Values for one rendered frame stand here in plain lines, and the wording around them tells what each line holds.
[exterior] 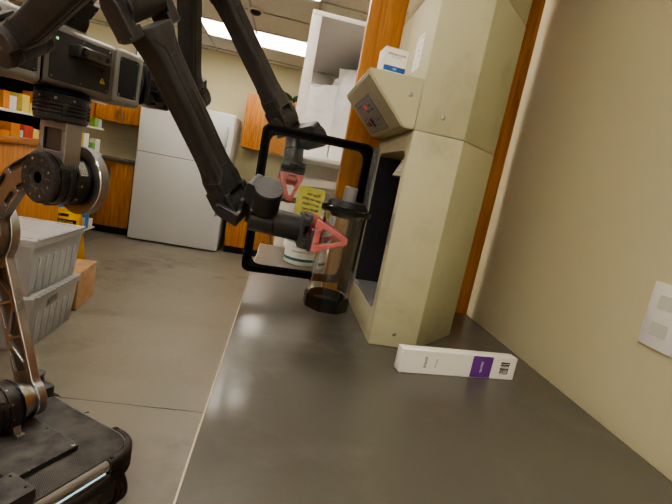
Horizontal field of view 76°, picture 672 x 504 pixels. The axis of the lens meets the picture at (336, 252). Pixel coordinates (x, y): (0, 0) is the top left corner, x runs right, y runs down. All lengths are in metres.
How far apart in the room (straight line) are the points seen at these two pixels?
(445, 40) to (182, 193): 5.18
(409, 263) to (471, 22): 0.50
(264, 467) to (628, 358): 0.69
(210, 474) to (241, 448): 0.06
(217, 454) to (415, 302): 0.56
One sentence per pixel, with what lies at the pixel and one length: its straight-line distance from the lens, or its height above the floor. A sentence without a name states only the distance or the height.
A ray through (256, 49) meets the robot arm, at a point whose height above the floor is 1.57.
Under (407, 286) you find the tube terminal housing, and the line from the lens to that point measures 0.96.
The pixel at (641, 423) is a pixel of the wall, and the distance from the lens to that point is 0.96.
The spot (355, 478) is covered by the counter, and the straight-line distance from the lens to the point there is 0.59.
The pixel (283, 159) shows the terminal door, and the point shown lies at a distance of 1.17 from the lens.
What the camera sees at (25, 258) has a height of 0.55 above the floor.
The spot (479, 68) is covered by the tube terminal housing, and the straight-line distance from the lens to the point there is 0.99.
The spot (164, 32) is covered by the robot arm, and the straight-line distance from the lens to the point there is 0.83.
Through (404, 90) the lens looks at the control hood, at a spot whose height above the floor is 1.48.
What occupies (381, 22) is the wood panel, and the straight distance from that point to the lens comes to 1.34.
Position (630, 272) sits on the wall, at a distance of 1.00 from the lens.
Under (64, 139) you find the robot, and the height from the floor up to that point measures 1.25.
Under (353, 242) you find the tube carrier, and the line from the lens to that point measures 0.90.
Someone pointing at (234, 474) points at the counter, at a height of 0.94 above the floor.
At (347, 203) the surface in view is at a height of 1.24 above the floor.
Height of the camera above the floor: 1.29
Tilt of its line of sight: 10 degrees down
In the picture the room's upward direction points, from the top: 11 degrees clockwise
